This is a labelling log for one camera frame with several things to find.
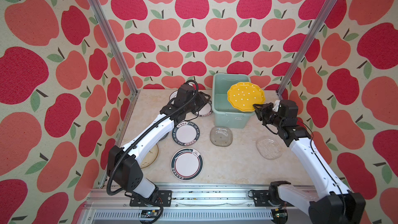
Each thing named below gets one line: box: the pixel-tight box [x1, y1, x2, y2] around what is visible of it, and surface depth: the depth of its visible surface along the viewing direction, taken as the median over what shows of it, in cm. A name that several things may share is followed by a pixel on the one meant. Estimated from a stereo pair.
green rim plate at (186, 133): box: [172, 121, 201, 147], surface depth 98 cm
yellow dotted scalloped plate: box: [227, 81, 266, 112], surface depth 83 cm
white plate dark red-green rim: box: [170, 147, 204, 181], surface depth 86 cm
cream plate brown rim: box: [139, 143, 160, 170], surface depth 88 cm
